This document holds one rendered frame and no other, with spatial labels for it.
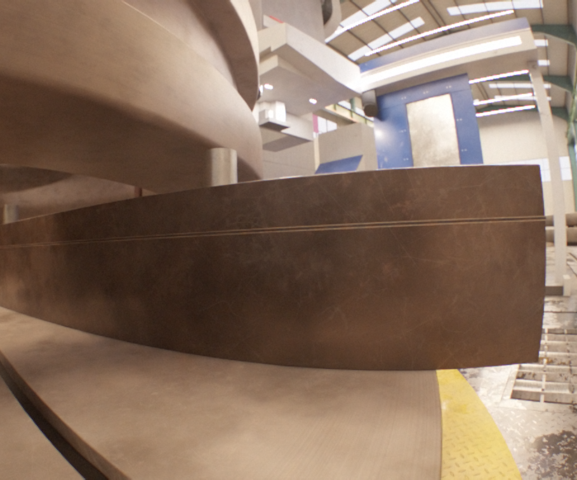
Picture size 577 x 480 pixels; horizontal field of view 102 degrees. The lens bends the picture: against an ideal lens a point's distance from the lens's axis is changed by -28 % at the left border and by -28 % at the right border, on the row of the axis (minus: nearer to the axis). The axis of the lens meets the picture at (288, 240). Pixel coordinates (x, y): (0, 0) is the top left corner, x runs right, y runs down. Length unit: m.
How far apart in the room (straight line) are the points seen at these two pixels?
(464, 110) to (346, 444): 3.46
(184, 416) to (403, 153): 3.54
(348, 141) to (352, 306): 4.90
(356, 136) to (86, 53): 4.91
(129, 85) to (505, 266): 0.82
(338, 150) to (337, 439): 5.23
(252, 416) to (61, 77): 0.65
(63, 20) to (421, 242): 0.78
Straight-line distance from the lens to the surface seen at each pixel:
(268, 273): 0.63
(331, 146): 5.60
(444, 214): 0.59
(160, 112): 0.79
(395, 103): 3.97
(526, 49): 3.66
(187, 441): 0.46
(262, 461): 0.41
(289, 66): 3.33
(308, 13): 4.56
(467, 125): 3.59
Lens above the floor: 0.57
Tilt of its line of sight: level
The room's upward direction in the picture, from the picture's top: 2 degrees counter-clockwise
